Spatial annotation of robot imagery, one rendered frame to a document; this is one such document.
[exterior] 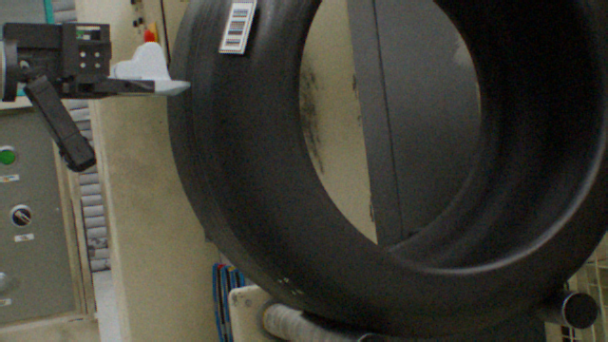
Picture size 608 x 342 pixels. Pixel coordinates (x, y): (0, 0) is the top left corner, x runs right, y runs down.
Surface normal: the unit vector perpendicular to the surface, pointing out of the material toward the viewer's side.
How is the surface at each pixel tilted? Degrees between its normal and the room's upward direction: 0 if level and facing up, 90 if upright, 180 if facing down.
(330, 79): 90
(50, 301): 90
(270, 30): 85
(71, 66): 90
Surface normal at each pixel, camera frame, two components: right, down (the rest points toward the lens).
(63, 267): 0.35, 0.00
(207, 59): -0.80, -0.15
